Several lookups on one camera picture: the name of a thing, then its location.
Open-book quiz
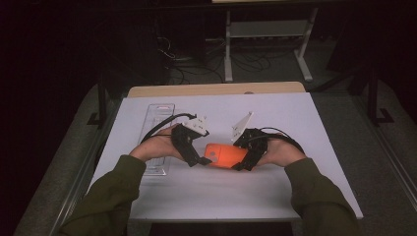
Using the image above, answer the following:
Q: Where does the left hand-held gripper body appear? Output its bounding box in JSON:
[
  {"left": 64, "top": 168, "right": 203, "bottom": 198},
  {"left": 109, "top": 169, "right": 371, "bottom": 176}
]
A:
[{"left": 170, "top": 114, "right": 210, "bottom": 168}]

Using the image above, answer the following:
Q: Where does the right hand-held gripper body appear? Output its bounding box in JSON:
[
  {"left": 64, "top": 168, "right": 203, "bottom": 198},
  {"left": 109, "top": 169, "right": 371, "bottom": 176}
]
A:
[{"left": 230, "top": 111, "right": 270, "bottom": 172}]

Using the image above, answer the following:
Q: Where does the orange phone case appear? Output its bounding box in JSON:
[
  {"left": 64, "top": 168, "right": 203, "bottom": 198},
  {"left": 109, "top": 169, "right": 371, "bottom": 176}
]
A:
[{"left": 204, "top": 143, "right": 250, "bottom": 170}]

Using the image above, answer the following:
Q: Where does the clear plastic box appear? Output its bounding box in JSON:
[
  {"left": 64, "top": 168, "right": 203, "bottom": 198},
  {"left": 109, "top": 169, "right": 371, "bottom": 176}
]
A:
[{"left": 139, "top": 102, "right": 176, "bottom": 177}]

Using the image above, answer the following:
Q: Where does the person's right hand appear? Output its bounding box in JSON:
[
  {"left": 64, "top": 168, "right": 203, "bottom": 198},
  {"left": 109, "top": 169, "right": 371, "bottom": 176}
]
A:
[{"left": 259, "top": 132, "right": 308, "bottom": 168}]

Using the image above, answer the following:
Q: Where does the person's left hand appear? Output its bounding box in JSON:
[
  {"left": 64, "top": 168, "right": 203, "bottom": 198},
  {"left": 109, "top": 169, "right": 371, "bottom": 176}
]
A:
[{"left": 129, "top": 126, "right": 185, "bottom": 163}]

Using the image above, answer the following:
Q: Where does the light wooden table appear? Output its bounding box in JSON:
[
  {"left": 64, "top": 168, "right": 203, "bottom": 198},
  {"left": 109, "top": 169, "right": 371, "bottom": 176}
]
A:
[{"left": 127, "top": 82, "right": 307, "bottom": 98}]

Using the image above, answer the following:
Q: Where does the black metal stand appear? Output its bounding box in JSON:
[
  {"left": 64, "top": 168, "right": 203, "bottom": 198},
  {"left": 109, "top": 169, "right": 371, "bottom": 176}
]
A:
[
  {"left": 367, "top": 62, "right": 396, "bottom": 127},
  {"left": 87, "top": 75, "right": 109, "bottom": 127}
]

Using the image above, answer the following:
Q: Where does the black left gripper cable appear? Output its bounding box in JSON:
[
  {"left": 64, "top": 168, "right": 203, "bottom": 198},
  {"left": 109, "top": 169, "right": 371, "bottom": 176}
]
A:
[{"left": 140, "top": 112, "right": 198, "bottom": 144}]

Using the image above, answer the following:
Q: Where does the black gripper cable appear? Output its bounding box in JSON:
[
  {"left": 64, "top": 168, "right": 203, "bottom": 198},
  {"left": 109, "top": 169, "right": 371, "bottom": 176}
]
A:
[
  {"left": 259, "top": 127, "right": 306, "bottom": 155},
  {"left": 140, "top": 112, "right": 198, "bottom": 144}
]

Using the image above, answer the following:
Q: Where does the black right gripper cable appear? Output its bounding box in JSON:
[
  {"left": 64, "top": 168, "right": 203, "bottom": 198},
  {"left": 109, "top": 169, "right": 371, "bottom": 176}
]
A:
[{"left": 259, "top": 127, "right": 306, "bottom": 155}]

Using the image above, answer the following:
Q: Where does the tangle of black cables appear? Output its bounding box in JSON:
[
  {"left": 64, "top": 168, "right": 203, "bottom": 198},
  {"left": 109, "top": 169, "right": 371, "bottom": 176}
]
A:
[{"left": 156, "top": 35, "right": 286, "bottom": 85}]

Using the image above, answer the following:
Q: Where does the grey metal rail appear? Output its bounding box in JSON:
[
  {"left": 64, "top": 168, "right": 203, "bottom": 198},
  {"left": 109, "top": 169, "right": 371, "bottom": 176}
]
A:
[
  {"left": 48, "top": 97, "right": 122, "bottom": 236},
  {"left": 355, "top": 96, "right": 417, "bottom": 205}
]

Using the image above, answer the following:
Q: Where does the white metal desk frame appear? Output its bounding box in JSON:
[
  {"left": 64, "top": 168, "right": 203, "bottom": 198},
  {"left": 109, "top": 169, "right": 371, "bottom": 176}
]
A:
[{"left": 224, "top": 7, "right": 320, "bottom": 83}]

